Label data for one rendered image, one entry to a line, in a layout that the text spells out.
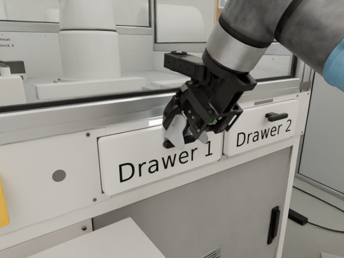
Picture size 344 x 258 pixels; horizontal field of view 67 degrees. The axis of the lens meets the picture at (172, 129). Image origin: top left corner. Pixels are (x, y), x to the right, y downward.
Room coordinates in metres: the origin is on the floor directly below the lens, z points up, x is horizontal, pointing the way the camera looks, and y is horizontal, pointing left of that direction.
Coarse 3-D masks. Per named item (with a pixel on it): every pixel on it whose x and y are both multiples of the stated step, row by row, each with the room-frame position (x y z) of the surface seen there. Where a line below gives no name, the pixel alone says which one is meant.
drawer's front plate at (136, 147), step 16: (160, 128) 0.49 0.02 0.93; (112, 144) 0.43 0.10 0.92; (128, 144) 0.45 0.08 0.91; (144, 144) 0.47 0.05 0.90; (160, 144) 0.49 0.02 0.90; (192, 144) 0.53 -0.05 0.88; (112, 160) 0.43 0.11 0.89; (128, 160) 0.45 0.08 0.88; (144, 160) 0.46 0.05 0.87; (160, 160) 0.49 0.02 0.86; (176, 160) 0.51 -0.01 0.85; (208, 160) 0.56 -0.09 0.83; (112, 176) 0.43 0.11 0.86; (128, 176) 0.45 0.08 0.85; (144, 176) 0.46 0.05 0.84; (160, 176) 0.49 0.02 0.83; (112, 192) 0.43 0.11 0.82
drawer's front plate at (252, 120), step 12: (252, 108) 0.66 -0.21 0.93; (264, 108) 0.67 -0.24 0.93; (276, 108) 0.70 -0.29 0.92; (288, 108) 0.73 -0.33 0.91; (240, 120) 0.62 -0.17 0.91; (252, 120) 0.64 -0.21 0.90; (264, 120) 0.67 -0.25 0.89; (228, 132) 0.60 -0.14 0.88; (240, 132) 0.62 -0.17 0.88; (252, 132) 0.65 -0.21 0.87; (276, 132) 0.71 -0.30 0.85; (288, 132) 0.74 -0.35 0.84; (228, 144) 0.60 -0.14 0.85; (252, 144) 0.65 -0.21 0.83; (264, 144) 0.68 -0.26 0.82
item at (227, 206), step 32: (224, 160) 0.63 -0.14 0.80; (256, 160) 0.71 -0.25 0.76; (288, 160) 0.82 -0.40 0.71; (128, 192) 0.47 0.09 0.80; (160, 192) 0.51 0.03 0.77; (192, 192) 0.58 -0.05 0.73; (224, 192) 0.64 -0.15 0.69; (256, 192) 0.72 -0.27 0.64; (288, 192) 0.82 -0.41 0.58; (64, 224) 0.40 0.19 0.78; (96, 224) 0.44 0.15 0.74; (160, 224) 0.52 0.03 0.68; (192, 224) 0.58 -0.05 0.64; (224, 224) 0.65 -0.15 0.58; (256, 224) 0.74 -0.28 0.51; (0, 256) 0.35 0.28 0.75; (192, 256) 0.58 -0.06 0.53; (224, 256) 0.65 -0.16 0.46; (256, 256) 0.75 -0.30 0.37
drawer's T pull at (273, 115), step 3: (267, 114) 0.67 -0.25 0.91; (270, 114) 0.66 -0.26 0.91; (273, 114) 0.66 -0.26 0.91; (276, 114) 0.66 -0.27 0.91; (279, 114) 0.66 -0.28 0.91; (282, 114) 0.66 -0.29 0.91; (285, 114) 0.66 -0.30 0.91; (267, 117) 0.67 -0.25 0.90; (270, 117) 0.63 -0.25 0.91; (273, 117) 0.63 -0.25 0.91; (276, 117) 0.64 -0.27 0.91; (279, 117) 0.65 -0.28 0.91; (282, 117) 0.66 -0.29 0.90; (285, 117) 0.66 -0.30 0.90; (270, 120) 0.63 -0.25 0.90; (273, 120) 0.63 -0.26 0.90; (276, 120) 0.64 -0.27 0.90
